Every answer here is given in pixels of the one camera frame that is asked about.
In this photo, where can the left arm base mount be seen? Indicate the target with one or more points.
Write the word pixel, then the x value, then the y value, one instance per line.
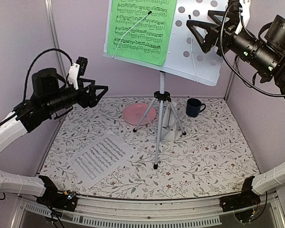
pixel 55 199

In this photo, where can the white metronome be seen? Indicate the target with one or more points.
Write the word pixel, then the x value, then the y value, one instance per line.
pixel 170 127

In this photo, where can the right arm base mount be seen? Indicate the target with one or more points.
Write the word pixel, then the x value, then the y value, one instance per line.
pixel 246 198

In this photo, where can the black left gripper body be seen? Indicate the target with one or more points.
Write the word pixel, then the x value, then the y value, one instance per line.
pixel 85 101

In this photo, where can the aluminium frame post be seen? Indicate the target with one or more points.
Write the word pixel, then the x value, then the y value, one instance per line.
pixel 53 34
pixel 231 80

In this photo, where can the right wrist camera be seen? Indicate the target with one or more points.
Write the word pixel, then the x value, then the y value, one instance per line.
pixel 243 8

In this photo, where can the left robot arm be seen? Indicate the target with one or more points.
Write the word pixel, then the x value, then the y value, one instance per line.
pixel 51 93

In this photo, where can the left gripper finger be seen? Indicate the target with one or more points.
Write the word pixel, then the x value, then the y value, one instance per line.
pixel 86 83
pixel 96 93

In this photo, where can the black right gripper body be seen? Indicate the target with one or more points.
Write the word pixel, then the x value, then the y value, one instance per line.
pixel 227 30

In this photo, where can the dark blue cup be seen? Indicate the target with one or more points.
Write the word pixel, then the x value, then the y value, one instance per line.
pixel 194 107

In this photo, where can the right aluminium frame post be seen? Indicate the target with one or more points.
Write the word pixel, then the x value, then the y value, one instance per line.
pixel 231 80

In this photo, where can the pink plastic plate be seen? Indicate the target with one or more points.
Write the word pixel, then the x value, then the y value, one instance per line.
pixel 133 113

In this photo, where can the grey perforated music stand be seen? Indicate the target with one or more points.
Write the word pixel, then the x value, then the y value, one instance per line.
pixel 184 57

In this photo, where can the front aluminium rail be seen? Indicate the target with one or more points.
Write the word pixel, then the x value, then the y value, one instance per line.
pixel 96 211

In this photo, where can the green sheet music paper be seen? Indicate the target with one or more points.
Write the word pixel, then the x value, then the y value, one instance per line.
pixel 140 29

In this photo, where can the left aluminium frame post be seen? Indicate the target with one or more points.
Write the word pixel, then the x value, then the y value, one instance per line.
pixel 53 34

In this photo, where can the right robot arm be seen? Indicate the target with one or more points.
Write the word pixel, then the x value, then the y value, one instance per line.
pixel 265 53

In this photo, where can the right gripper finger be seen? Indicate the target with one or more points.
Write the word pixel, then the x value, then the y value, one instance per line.
pixel 193 26
pixel 216 16

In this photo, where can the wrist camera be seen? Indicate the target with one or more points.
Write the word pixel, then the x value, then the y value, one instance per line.
pixel 243 8
pixel 76 70

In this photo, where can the white sheet music paper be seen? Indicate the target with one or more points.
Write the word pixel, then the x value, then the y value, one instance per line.
pixel 98 159

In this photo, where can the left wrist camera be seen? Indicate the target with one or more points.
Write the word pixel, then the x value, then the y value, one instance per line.
pixel 76 70

